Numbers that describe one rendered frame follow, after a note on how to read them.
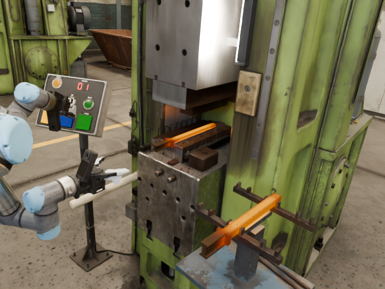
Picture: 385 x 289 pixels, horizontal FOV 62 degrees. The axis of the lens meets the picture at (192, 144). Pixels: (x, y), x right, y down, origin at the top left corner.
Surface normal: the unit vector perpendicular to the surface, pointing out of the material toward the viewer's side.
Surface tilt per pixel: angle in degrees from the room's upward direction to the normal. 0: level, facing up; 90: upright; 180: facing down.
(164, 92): 90
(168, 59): 90
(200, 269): 0
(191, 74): 90
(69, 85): 60
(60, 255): 0
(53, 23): 79
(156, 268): 90
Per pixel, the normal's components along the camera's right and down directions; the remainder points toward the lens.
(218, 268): 0.07, -0.91
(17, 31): 0.65, 0.35
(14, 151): 1.00, 0.03
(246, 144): -0.62, 0.27
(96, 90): -0.17, -0.14
